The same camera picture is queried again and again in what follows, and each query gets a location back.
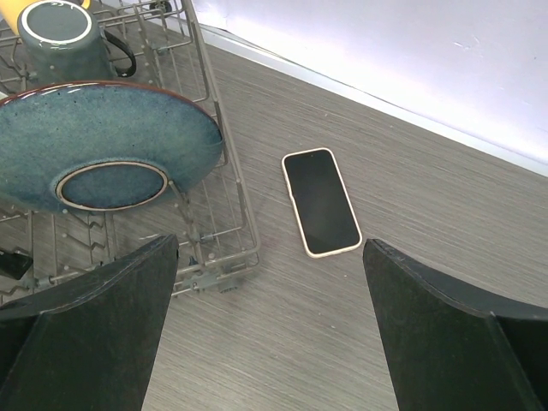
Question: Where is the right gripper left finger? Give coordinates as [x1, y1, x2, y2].
[1, 235, 179, 411]

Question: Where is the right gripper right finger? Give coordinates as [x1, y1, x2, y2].
[363, 239, 547, 410]

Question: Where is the black phone with pink case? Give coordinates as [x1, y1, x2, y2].
[281, 147, 363, 259]

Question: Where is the blue ceramic plate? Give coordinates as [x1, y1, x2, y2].
[1, 81, 224, 212]

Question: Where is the dark grey mug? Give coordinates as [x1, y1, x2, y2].
[17, 1, 137, 86]

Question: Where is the grey wire dish rack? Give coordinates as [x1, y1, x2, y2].
[1, 1, 259, 302]

